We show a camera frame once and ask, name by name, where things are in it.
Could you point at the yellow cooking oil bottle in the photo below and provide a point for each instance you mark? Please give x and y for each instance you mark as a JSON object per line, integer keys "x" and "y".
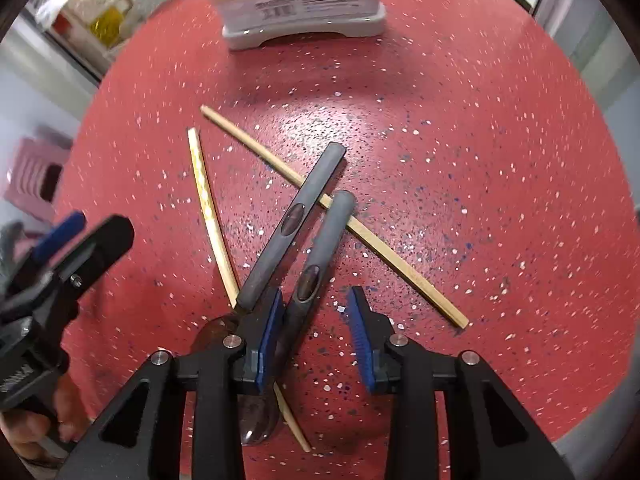
{"x": 106, "y": 27}

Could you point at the patterned wooden chopstick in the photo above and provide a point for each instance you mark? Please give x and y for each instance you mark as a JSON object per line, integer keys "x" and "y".
{"x": 205, "y": 195}

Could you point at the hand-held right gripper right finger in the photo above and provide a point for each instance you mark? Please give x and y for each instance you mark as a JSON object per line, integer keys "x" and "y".
{"x": 361, "y": 335}

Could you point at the beige utensil holder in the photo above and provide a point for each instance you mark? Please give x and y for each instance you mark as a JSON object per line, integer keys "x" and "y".
{"x": 300, "y": 25}

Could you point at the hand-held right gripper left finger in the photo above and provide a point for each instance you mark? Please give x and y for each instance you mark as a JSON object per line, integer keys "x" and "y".
{"x": 270, "y": 345}

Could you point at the person's left hand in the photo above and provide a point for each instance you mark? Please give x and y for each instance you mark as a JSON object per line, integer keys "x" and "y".
{"x": 30, "y": 435}

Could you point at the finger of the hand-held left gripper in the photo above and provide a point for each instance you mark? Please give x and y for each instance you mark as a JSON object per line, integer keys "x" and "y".
{"x": 102, "y": 247}
{"x": 62, "y": 235}

